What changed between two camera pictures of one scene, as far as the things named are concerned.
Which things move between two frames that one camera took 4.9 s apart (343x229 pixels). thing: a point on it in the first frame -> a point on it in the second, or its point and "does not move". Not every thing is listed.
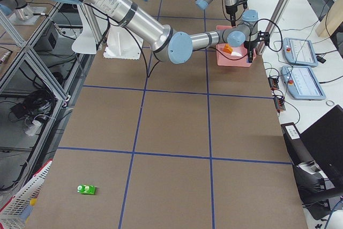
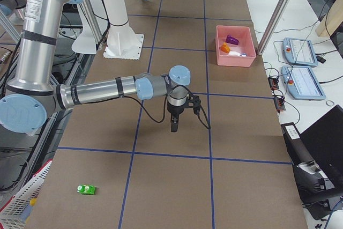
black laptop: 317,157 does not move
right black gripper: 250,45 -> 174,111
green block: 87,189 does not move
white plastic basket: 10,213 does not move
